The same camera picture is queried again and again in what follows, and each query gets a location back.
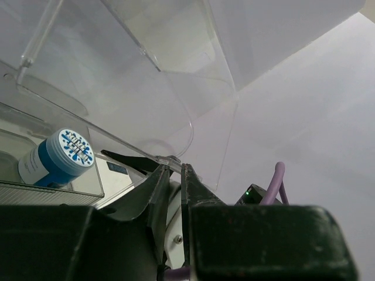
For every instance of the clear plastic drawer organizer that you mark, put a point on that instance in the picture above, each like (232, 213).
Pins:
(137, 78)

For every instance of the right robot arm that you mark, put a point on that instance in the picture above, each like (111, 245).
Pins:
(174, 230)

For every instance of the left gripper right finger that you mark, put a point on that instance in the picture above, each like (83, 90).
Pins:
(259, 242)

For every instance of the right blue table label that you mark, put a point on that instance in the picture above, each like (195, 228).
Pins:
(117, 168)

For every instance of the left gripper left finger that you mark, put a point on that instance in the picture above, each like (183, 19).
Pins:
(123, 241)

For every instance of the blue cleaning gel jar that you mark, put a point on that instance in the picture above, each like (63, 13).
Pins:
(57, 161)

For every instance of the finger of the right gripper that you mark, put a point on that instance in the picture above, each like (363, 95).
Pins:
(143, 165)

